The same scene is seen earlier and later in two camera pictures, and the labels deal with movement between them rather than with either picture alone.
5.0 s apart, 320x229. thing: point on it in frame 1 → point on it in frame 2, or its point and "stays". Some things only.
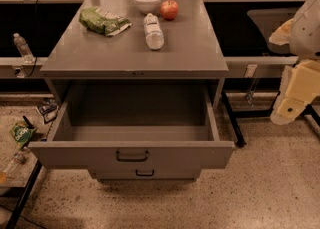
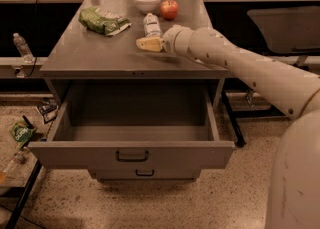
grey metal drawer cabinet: (136, 38) stays
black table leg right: (240, 141) stays
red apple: (169, 9) stays
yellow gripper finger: (286, 110) → (153, 44)
